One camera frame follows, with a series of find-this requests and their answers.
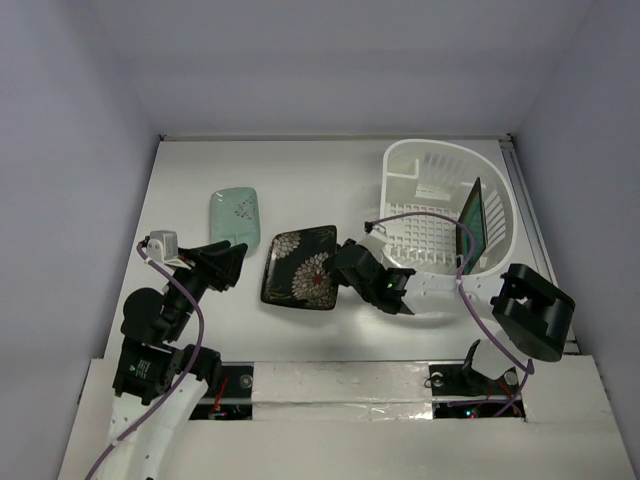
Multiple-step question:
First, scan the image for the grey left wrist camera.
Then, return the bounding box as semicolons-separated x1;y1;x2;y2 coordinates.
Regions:
145;230;179;263

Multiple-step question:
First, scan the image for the silver foil tape strip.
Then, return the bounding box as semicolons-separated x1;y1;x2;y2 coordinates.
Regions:
251;361;433;422

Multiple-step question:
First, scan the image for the light green rectangular plate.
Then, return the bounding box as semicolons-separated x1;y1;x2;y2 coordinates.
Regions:
209;187;261;254

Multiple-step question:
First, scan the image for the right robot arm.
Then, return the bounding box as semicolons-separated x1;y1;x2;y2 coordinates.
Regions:
323;242;575;392

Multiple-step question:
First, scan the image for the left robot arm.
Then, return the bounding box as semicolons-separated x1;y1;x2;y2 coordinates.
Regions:
86;231;248;479

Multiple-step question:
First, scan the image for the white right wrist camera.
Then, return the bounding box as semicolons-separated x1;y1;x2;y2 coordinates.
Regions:
360;221;388;259

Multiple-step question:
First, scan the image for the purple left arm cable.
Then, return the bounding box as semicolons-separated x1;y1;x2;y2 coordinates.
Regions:
82;239;206;480

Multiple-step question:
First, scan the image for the white plastic dish rack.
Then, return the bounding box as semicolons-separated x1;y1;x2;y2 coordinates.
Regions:
380;139;517;275

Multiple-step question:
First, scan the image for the aluminium rail right side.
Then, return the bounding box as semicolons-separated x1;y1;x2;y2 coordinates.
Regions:
499;135;557;284

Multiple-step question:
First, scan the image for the teal and brown square plate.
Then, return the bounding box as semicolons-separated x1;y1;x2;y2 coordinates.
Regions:
456;177;488;275

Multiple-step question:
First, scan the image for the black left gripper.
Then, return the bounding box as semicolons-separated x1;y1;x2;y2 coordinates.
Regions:
165;238;247;338

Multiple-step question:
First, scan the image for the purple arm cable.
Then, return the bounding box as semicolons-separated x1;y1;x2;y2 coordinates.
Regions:
364;212;536;419
82;239;206;480

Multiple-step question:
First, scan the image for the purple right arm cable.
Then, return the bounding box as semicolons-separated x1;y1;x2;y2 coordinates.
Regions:
364;212;536;419

